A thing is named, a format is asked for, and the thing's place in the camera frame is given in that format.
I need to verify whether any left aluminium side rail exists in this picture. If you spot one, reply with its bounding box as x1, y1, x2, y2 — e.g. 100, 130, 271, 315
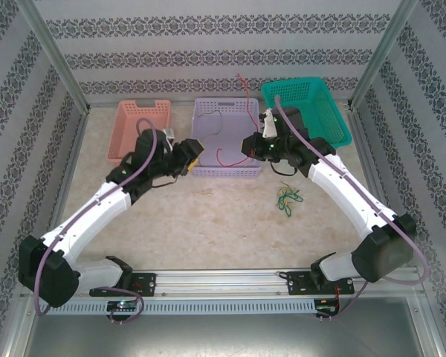
44, 111, 91, 242

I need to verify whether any left aluminium frame post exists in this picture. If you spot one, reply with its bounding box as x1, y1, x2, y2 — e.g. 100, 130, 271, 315
16, 0, 93, 114

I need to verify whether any pink plastic basket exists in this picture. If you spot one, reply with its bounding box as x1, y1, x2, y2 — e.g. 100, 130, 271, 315
106, 98, 172, 167

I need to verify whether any right aluminium frame post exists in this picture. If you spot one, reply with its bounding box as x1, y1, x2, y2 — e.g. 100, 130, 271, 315
348, 0, 420, 109

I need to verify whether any left circuit board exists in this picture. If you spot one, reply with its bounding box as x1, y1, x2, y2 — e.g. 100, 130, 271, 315
106, 300, 139, 312

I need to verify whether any right circuit board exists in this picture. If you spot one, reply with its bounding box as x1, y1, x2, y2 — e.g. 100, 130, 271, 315
314, 298, 340, 312

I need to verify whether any black wire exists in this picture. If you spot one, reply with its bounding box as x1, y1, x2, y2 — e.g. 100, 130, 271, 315
201, 109, 224, 141

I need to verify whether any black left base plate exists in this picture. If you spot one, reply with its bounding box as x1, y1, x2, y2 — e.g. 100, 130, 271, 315
88, 272, 157, 298

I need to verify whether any yellow-green striped wire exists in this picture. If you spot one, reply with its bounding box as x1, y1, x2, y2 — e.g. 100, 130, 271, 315
278, 187, 300, 209
274, 181, 297, 200

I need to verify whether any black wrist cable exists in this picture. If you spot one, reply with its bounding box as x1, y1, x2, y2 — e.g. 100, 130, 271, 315
154, 174, 179, 189
271, 163, 300, 176

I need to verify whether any green wire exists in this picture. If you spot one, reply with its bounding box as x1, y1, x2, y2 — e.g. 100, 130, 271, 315
282, 187, 305, 204
275, 193, 294, 219

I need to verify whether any aluminium frame post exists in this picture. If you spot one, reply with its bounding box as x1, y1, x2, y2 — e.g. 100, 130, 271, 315
16, 0, 93, 114
348, 0, 420, 109

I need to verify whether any aluminium side rail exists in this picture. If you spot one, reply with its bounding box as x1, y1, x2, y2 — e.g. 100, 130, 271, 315
347, 109, 408, 267
44, 111, 91, 242

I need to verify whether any aluminium mounting rail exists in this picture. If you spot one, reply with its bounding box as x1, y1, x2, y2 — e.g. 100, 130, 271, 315
22, 269, 421, 299

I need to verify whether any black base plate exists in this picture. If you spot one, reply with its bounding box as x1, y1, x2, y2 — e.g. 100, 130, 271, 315
286, 270, 356, 297
88, 272, 157, 298

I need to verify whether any circuit board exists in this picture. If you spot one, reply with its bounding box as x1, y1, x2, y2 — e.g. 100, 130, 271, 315
106, 300, 139, 312
314, 298, 340, 312

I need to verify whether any grey metal front panel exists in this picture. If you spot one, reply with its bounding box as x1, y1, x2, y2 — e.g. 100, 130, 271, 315
7, 297, 443, 357

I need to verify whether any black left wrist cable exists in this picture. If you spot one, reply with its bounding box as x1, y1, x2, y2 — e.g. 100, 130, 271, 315
154, 174, 179, 189

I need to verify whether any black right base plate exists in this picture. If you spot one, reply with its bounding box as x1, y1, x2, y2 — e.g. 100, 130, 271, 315
286, 270, 356, 297

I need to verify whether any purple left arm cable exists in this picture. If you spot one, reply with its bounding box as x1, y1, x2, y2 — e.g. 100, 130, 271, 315
33, 118, 158, 325

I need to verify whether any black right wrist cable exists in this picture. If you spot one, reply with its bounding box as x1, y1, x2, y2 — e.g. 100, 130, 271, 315
271, 163, 300, 176

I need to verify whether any purple plastic basket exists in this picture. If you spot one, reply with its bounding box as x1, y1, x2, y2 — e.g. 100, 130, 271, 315
189, 98, 264, 179

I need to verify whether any slotted white cable duct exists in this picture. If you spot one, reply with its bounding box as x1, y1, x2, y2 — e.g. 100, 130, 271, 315
35, 300, 317, 315

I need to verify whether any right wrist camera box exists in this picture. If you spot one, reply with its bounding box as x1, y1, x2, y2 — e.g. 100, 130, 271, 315
259, 107, 280, 139

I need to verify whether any right aluminium side rail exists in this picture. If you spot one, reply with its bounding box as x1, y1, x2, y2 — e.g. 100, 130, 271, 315
347, 109, 408, 267

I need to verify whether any green plastic basket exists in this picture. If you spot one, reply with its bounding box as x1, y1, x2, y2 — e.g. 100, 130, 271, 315
260, 77, 353, 152

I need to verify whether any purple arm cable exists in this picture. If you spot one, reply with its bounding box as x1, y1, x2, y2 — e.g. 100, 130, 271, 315
274, 94, 431, 321
33, 118, 158, 325

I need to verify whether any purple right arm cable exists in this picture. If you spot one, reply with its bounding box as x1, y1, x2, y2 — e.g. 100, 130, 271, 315
274, 94, 431, 321

